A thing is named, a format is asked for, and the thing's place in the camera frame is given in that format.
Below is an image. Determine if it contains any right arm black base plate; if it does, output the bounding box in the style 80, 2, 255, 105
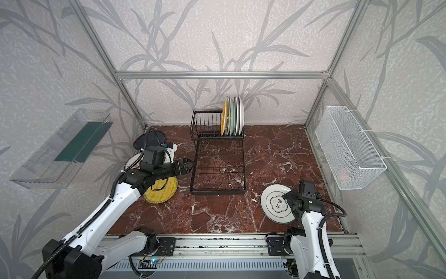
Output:
266, 232, 289, 256

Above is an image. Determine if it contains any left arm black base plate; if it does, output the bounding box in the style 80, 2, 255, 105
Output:
139, 237, 177, 257

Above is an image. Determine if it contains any black wire dish rack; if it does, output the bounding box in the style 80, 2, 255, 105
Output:
189, 109, 247, 195

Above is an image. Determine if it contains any orange woven round plate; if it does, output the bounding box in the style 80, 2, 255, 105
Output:
220, 100, 228, 136

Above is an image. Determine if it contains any white plate orange sunburst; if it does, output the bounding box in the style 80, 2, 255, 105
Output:
124, 152, 144, 171
234, 96, 240, 136

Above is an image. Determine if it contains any cream plate with floral sprigs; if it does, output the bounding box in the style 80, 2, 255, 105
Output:
225, 97, 231, 136

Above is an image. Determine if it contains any clear plastic wall bin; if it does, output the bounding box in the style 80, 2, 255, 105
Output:
10, 109, 113, 189

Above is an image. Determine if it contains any mint green flower plate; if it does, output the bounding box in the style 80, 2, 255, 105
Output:
229, 98, 236, 136

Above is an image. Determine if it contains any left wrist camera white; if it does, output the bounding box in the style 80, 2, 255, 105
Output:
161, 142, 178, 163

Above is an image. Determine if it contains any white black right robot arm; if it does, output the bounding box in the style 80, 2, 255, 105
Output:
283, 181, 347, 279

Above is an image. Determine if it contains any aluminium frame rail base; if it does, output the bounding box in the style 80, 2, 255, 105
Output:
93, 231, 366, 259

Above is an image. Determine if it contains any white plate green text rim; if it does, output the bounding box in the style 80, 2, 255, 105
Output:
239, 98, 245, 136

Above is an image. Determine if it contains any white wire mesh basket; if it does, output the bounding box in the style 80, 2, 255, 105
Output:
315, 106, 387, 190

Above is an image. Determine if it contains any white plate green clover emblem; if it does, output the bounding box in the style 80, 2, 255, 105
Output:
261, 184, 295, 225

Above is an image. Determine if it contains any yellow woven round plate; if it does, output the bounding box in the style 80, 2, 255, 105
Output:
143, 177, 178, 204

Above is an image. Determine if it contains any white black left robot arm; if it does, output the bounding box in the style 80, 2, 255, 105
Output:
33, 127, 194, 279

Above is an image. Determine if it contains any black round plate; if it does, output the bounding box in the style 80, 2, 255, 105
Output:
133, 130, 166, 151

